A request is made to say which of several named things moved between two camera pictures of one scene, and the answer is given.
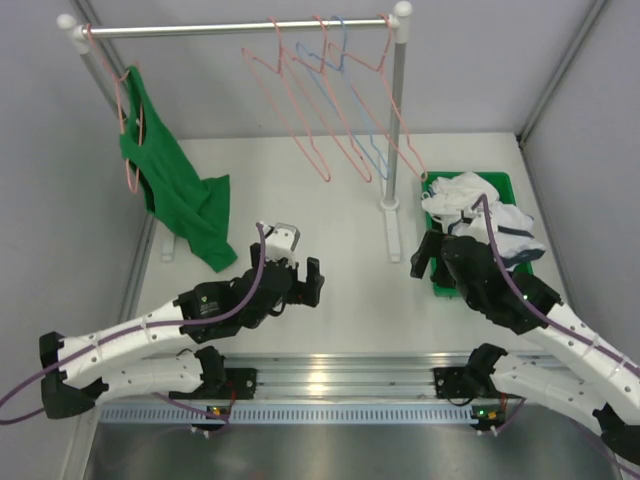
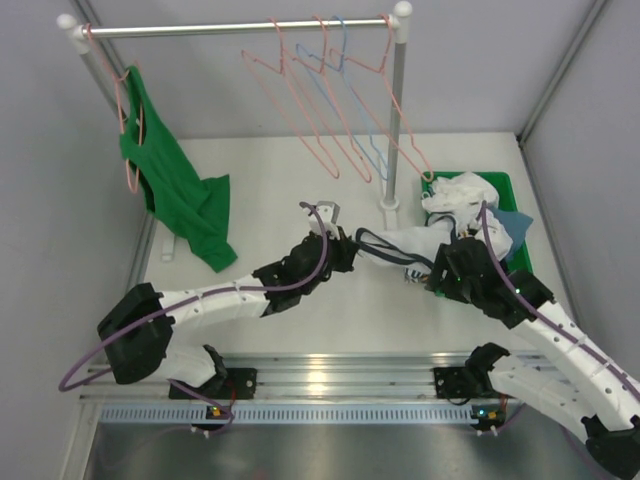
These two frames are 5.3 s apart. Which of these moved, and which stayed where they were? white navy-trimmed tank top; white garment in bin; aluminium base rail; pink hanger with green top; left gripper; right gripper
Moved: left gripper; white navy-trimmed tank top
Stayed: white garment in bin; aluminium base rail; right gripper; pink hanger with green top
